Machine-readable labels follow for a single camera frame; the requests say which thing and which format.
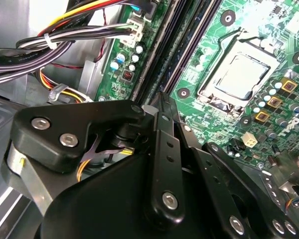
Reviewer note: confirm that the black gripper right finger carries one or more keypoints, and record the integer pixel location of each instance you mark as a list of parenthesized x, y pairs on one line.
[(214, 189)]

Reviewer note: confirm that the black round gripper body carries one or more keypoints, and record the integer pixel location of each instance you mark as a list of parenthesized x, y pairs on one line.
[(102, 206)]

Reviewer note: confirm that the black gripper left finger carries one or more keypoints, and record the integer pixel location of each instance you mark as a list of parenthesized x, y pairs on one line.
[(77, 117)]

